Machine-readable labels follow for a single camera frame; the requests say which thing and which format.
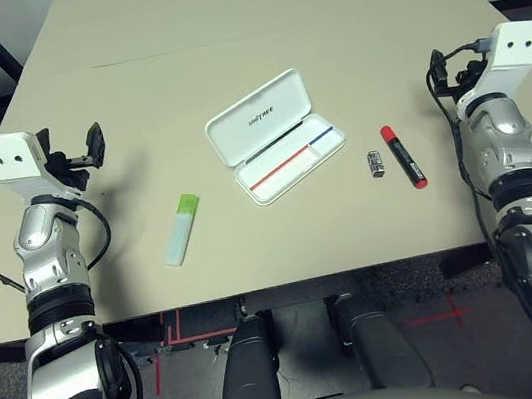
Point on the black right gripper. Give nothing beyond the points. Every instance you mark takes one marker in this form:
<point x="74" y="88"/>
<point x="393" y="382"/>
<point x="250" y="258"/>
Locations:
<point x="464" y="77"/>

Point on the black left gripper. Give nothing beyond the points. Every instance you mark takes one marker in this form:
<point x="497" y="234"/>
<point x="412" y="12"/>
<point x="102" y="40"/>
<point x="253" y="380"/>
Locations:
<point x="66" y="168"/>

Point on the red black marker pen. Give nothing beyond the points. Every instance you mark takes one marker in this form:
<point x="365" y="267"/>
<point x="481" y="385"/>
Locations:
<point x="403" y="157"/>

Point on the green white highlighter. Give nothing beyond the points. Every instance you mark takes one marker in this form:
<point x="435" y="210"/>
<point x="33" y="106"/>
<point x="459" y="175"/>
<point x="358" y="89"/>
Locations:
<point x="180" y="233"/>

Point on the white plastic pencil case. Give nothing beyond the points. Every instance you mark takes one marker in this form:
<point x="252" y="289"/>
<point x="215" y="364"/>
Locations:
<point x="258" y="119"/>

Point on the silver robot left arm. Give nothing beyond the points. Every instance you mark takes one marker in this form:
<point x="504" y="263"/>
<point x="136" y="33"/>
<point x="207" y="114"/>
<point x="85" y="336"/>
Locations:
<point x="45" y="244"/>

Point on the grey robot left leg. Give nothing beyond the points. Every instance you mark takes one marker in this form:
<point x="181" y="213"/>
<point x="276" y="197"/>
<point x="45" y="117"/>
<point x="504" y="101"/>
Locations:
<point x="246" y="380"/>

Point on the grey robot leg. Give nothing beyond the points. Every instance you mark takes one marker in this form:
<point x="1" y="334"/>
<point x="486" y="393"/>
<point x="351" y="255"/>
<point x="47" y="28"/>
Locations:
<point x="380" y="343"/>
<point x="246" y="380"/>

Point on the grey robot right leg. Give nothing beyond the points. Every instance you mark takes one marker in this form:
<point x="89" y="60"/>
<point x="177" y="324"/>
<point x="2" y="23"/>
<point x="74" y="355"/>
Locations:
<point x="380" y="343"/>

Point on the white perforated shoe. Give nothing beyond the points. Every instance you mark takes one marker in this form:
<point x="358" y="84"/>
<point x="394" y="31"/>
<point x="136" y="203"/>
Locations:
<point x="468" y="387"/>

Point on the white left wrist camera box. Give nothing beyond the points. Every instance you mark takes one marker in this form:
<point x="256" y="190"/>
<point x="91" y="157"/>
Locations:
<point x="11" y="159"/>

